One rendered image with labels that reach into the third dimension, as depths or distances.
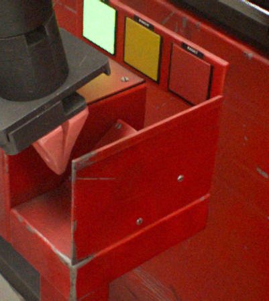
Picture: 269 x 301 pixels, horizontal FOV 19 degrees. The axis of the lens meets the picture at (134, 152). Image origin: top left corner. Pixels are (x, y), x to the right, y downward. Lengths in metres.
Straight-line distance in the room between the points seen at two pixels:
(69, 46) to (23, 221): 0.17
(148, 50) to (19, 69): 0.20
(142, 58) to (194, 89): 0.07
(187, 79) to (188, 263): 0.42
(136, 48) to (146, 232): 0.17
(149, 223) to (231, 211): 0.27
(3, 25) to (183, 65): 0.21
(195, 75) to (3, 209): 0.20
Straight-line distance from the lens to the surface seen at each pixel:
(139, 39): 0.73
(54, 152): 0.61
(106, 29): 0.77
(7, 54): 0.55
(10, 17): 0.53
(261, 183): 0.90
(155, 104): 0.99
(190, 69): 0.69
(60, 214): 0.71
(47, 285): 0.84
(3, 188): 0.71
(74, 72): 0.59
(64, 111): 0.59
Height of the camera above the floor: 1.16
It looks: 36 degrees down
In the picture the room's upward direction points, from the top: 4 degrees clockwise
